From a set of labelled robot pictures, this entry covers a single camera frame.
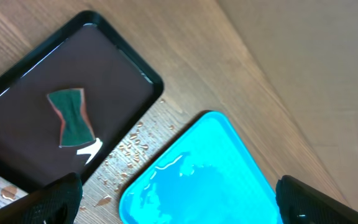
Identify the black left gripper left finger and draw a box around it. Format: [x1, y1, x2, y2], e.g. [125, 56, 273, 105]
[0, 172, 83, 224]

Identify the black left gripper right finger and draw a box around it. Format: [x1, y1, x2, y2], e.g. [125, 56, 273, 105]
[275, 175, 358, 224]

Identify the green and orange sponge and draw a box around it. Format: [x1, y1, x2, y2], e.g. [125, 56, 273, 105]
[47, 88, 96, 147]

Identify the black water tray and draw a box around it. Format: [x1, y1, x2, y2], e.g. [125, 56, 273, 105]
[0, 11, 163, 193]

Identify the teal plastic tray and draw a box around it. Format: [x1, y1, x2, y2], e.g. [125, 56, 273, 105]
[119, 111, 282, 224]

